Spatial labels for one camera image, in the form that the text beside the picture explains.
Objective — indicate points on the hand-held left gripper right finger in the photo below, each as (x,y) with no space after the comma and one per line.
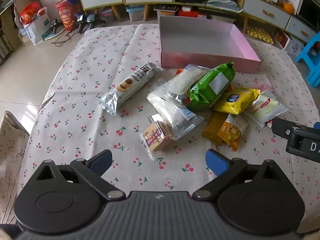
(216,161)

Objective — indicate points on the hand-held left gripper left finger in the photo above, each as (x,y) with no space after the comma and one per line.
(102,158)

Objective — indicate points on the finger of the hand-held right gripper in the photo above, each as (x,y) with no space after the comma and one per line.
(280,128)

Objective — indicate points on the white pale yellow snack packet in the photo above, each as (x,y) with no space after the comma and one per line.
(267,105)

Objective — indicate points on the gold snack packet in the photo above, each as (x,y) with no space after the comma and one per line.
(212,127)

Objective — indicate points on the orange lotus root snack packet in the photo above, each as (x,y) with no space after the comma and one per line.
(232,131)

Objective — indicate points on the yellow snack packet blue label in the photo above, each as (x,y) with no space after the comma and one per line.
(237,100)

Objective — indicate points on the brown biscuit packet pink label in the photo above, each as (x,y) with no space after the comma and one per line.
(156,136)

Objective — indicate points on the long clear snack packet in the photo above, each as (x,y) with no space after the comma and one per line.
(170,107)

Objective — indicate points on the green snack packet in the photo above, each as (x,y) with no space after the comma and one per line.
(210,87)

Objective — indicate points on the long silver cookie packet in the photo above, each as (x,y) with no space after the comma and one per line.
(135,78)

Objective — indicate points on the clear rice cracker packet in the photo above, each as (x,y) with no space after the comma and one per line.
(186,80)

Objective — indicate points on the pink cardboard box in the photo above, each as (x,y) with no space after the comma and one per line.
(200,37)

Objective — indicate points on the cherry print cloth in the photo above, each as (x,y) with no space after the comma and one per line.
(82,120)

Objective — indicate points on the blue plastic stool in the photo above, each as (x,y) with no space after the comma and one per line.
(312,55)

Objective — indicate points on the white printed box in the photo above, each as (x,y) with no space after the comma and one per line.
(293,46)

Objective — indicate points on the beige floral cloth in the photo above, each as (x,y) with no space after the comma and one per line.
(11,155)

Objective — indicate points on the yellow egg tray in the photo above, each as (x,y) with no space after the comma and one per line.
(260,35)

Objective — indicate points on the black microwave oven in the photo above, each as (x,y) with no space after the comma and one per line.
(310,11)

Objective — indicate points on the black hand-held device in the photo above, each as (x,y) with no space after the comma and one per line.
(91,20)
(82,22)

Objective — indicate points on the stack of papers and bags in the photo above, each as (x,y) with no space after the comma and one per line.
(223,2)

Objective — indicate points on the white paper bag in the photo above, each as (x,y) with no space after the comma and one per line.
(37,31)

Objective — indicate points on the red cardboard box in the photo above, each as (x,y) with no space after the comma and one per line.
(192,13)

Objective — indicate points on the clear bin blue lid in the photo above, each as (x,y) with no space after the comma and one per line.
(135,13)

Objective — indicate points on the clear storage bin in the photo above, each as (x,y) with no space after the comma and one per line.
(165,12)

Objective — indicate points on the wooden side shelf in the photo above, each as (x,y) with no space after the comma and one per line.
(7,30)

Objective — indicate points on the red plastic bag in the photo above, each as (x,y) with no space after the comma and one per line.
(31,12)

